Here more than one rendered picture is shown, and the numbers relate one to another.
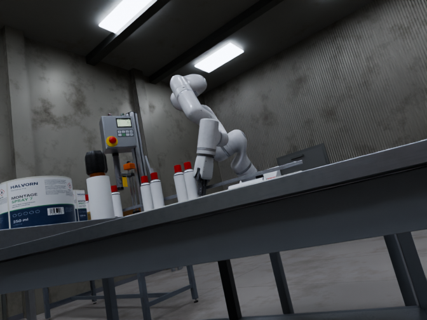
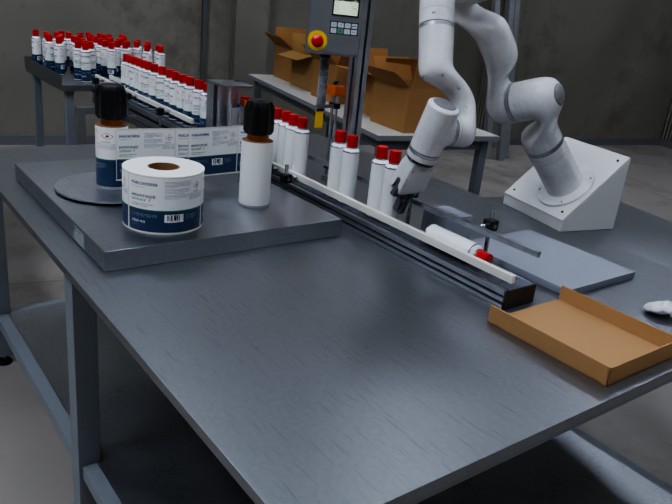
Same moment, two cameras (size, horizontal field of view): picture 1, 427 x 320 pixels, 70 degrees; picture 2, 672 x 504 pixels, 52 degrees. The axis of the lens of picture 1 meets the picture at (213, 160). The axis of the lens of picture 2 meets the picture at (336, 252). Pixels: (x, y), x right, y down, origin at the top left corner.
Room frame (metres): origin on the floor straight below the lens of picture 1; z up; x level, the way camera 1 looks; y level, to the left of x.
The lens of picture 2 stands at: (-0.38, -0.60, 1.48)
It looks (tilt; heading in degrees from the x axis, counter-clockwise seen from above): 21 degrees down; 27
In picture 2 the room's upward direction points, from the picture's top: 6 degrees clockwise
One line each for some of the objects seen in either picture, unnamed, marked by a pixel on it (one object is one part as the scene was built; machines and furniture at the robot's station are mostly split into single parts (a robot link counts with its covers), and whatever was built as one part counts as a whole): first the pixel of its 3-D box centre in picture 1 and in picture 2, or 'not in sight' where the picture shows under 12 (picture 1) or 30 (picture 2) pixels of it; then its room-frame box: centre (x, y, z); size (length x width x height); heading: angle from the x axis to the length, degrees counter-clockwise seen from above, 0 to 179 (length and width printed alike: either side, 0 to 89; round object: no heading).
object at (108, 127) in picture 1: (118, 134); (334, 22); (1.61, 0.49, 1.38); 0.17 x 0.10 x 0.19; 120
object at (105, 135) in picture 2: not in sight; (111, 135); (1.01, 0.84, 1.04); 0.09 x 0.09 x 0.29
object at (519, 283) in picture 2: not in sight; (317, 194); (1.49, 0.43, 0.86); 1.65 x 0.08 x 0.04; 65
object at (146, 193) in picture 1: (147, 197); (337, 164); (1.45, 0.35, 0.98); 0.05 x 0.05 x 0.20
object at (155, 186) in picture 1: (157, 193); (349, 169); (1.42, 0.29, 0.98); 0.05 x 0.05 x 0.20
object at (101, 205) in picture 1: (98, 186); (256, 153); (1.20, 0.47, 1.03); 0.09 x 0.09 x 0.30
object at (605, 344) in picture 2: not in sight; (581, 329); (1.07, -0.48, 0.85); 0.30 x 0.26 x 0.04; 65
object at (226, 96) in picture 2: not in sight; (230, 121); (1.58, 0.85, 1.01); 0.14 x 0.13 x 0.26; 65
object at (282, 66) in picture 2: not in sight; (297, 55); (4.35, 2.31, 0.97); 0.45 x 0.40 x 0.37; 146
